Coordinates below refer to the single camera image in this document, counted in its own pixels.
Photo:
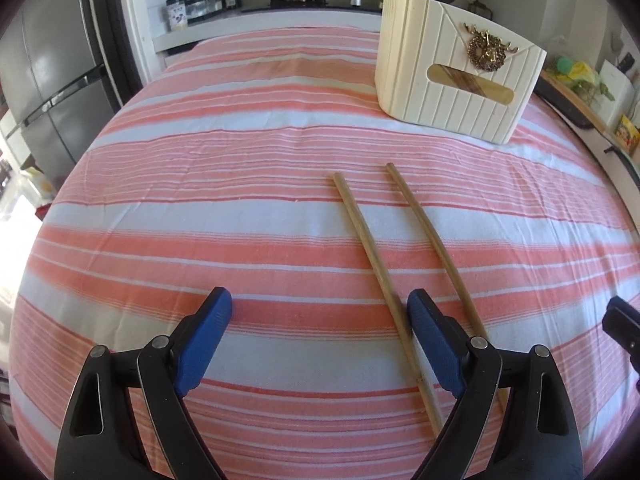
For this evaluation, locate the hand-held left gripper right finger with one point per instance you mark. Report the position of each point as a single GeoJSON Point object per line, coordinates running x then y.
{"type": "Point", "coordinates": [435, 345]}

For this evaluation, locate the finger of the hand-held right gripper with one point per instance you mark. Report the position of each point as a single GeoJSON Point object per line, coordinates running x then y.
{"type": "Point", "coordinates": [625, 325]}

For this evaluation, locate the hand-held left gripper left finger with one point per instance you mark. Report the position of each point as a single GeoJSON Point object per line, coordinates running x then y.
{"type": "Point", "coordinates": [200, 345]}

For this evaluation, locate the single wooden chopstick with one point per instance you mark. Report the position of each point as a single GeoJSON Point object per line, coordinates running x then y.
{"type": "Point", "coordinates": [370, 250]}
{"type": "Point", "coordinates": [430, 230]}

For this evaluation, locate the white ribbed basket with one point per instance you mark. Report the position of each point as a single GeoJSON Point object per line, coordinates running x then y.
{"type": "Point", "coordinates": [415, 60]}

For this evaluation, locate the pink striped cloth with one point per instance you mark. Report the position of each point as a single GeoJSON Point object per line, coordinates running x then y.
{"type": "Point", "coordinates": [200, 210]}

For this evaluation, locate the yellow snack packet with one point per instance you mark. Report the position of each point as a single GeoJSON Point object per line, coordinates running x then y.
{"type": "Point", "coordinates": [627, 132]}

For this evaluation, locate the black flat tray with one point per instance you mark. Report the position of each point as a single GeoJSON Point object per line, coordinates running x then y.
{"type": "Point", "coordinates": [565, 105]}

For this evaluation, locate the tray with assorted items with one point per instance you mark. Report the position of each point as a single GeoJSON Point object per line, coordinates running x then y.
{"type": "Point", "coordinates": [575, 100]}

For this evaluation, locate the white carton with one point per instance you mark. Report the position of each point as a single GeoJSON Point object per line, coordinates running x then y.
{"type": "Point", "coordinates": [614, 87]}

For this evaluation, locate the yellow plastic bag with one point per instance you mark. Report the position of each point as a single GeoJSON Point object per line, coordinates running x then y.
{"type": "Point", "coordinates": [584, 74]}

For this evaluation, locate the green scrubber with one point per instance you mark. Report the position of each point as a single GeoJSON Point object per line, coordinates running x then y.
{"type": "Point", "coordinates": [564, 66]}

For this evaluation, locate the steel refrigerator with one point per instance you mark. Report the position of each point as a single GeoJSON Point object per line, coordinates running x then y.
{"type": "Point", "coordinates": [55, 60]}

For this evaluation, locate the spice jar with dark lid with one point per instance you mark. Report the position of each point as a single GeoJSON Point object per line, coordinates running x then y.
{"type": "Point", "coordinates": [176, 15]}

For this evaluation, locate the clear plastic container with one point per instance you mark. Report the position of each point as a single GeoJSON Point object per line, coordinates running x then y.
{"type": "Point", "coordinates": [196, 9]}

